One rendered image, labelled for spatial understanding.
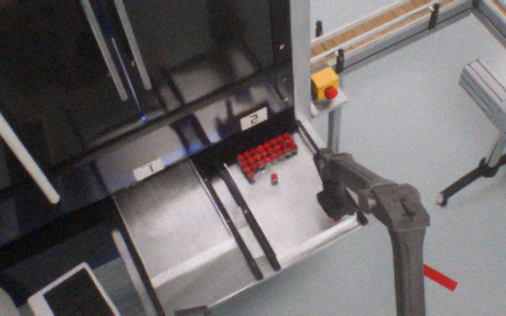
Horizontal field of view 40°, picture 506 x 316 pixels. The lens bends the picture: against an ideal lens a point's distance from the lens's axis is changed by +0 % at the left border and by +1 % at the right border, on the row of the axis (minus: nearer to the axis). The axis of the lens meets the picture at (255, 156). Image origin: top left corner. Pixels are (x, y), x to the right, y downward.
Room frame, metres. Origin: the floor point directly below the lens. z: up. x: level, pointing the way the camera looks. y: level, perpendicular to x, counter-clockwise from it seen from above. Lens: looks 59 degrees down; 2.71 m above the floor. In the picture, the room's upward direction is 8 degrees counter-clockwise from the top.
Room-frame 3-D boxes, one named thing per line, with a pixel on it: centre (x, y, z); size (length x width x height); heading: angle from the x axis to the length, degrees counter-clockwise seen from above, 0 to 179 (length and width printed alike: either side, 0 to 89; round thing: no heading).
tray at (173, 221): (0.93, 0.28, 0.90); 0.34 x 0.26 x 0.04; 20
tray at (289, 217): (0.94, -0.08, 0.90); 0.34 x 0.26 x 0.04; 20
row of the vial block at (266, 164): (1.04, -0.05, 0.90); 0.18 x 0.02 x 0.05; 110
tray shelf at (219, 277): (0.92, 0.09, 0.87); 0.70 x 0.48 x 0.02; 110
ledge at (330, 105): (1.29, -0.24, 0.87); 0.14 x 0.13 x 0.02; 20
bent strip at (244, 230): (0.82, 0.06, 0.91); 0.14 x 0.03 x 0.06; 19
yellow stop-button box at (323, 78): (1.24, -0.24, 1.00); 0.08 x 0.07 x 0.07; 20
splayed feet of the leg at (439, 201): (1.32, -0.96, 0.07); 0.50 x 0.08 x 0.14; 110
